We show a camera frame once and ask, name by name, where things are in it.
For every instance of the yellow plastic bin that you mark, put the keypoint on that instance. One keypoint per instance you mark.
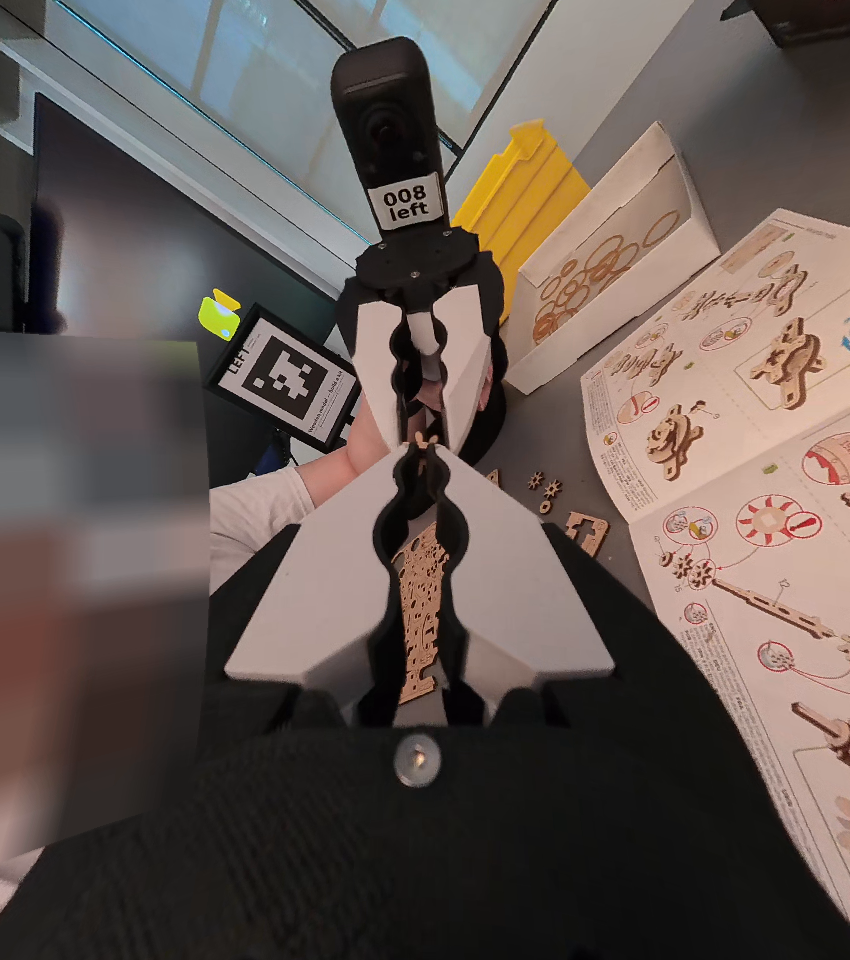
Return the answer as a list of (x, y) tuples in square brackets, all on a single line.
[(522, 195)]

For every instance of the small triangular wooden piece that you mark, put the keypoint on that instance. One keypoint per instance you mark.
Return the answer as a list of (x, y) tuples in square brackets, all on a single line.
[(495, 480)]

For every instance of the person's left forearm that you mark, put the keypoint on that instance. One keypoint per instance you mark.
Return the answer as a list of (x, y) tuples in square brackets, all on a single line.
[(260, 517)]

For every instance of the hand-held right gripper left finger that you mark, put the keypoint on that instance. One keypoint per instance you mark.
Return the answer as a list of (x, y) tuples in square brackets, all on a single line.
[(312, 600)]

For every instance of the black framed marker card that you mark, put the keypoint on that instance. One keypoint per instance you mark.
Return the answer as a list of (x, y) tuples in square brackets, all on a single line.
[(286, 375)]

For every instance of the square wooden frame piece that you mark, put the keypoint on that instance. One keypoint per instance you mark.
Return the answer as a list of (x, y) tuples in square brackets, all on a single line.
[(590, 534)]

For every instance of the yellow sticker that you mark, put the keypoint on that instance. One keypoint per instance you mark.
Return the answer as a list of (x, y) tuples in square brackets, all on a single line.
[(219, 315)]

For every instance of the black monitor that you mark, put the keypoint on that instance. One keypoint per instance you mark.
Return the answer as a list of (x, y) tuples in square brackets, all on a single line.
[(132, 247)]

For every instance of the laser-cut wooden part sheet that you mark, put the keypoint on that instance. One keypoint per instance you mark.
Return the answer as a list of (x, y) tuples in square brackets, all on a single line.
[(419, 600)]

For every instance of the dark box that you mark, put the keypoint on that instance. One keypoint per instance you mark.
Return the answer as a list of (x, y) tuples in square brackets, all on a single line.
[(815, 19)]

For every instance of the white cardboard box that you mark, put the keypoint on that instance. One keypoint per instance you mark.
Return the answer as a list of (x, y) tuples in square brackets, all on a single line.
[(605, 270)]

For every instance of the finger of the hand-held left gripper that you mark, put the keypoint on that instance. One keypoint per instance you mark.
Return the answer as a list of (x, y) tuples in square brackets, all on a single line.
[(376, 352), (470, 352)]

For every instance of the person's left hand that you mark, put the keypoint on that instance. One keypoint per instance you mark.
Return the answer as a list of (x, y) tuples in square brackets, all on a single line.
[(366, 454)]

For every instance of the small wooden model part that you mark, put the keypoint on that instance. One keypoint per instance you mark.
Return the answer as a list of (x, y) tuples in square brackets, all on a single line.
[(427, 439)]

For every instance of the model instruction booklet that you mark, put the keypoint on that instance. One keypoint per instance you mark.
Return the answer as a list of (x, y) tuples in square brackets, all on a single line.
[(770, 487)]

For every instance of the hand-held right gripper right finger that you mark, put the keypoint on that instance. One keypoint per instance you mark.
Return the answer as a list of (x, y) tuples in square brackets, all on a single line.
[(530, 600)]

